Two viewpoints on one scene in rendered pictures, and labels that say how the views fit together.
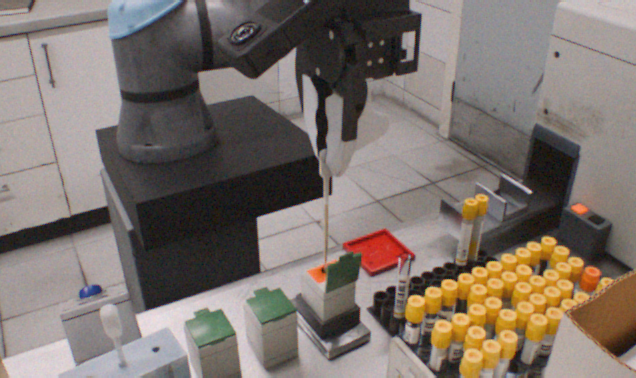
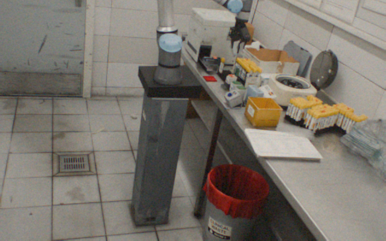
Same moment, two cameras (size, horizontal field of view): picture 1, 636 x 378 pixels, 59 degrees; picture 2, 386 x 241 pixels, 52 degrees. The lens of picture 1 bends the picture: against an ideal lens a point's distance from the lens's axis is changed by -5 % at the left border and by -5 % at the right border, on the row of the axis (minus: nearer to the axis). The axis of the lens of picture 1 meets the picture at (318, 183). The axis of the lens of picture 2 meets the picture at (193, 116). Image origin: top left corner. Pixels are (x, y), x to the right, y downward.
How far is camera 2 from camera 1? 2.23 m
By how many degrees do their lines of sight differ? 70
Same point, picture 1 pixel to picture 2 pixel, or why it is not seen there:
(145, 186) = (193, 84)
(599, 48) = (215, 25)
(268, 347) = not seen: hidden behind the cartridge
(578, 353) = (263, 64)
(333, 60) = not seen: hidden behind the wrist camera
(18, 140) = not seen: outside the picture
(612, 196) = (219, 52)
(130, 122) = (177, 73)
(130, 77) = (178, 61)
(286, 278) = (214, 88)
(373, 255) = (210, 79)
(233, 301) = (220, 93)
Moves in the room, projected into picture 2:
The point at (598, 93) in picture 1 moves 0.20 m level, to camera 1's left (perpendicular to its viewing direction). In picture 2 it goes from (215, 34) to (209, 41)
